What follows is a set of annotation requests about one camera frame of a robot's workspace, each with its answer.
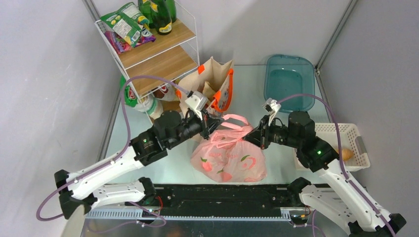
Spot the purple candy bag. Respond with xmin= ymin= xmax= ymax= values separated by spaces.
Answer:
xmin=104 ymin=31 xmax=156 ymax=55

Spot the white wire wooden shelf rack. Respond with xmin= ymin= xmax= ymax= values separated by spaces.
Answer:
xmin=95 ymin=2 xmax=200 ymax=98

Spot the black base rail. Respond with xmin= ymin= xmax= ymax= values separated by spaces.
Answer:
xmin=138 ymin=184 xmax=313 ymax=219

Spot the beige floral tote bag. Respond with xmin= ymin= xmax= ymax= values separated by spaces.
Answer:
xmin=178 ymin=57 xmax=234 ymax=116

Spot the green chips bag top shelf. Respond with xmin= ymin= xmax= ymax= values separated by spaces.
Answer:
xmin=100 ymin=2 xmax=152 ymax=47

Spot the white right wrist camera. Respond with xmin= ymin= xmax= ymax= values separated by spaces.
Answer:
xmin=262 ymin=98 xmax=281 ymax=125

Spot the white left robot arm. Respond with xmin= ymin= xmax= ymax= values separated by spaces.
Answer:
xmin=54 ymin=110 xmax=225 ymax=219

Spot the green glass bottle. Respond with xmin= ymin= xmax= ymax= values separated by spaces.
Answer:
xmin=150 ymin=0 xmax=172 ymax=35
xmin=165 ymin=0 xmax=177 ymax=23
xmin=138 ymin=0 xmax=155 ymax=29

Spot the croissant bread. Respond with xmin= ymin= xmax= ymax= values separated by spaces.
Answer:
xmin=336 ymin=148 xmax=354 ymax=162

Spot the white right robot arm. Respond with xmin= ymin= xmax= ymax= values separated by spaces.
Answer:
xmin=243 ymin=111 xmax=407 ymax=237

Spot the green white snack bag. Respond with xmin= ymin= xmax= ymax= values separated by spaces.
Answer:
xmin=124 ymin=85 xmax=164 ymax=119

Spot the green glass bottle front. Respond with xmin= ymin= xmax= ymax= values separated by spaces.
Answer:
xmin=150 ymin=0 xmax=172 ymax=35

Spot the green glass bottle back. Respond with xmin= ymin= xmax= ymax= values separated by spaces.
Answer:
xmin=165 ymin=0 xmax=177 ymax=23

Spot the white brown snack bag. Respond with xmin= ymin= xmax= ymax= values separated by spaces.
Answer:
xmin=153 ymin=84 xmax=178 ymax=102

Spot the white plastic basket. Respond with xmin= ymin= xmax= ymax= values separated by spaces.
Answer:
xmin=315 ymin=123 xmax=371 ymax=172

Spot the pink plastic bag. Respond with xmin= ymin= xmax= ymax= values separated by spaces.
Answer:
xmin=190 ymin=114 xmax=267 ymax=183

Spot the green glass bottle middle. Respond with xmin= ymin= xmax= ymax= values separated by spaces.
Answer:
xmin=138 ymin=0 xmax=155 ymax=29

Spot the teal plastic tray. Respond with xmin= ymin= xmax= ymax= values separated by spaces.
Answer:
xmin=263 ymin=54 xmax=315 ymax=101

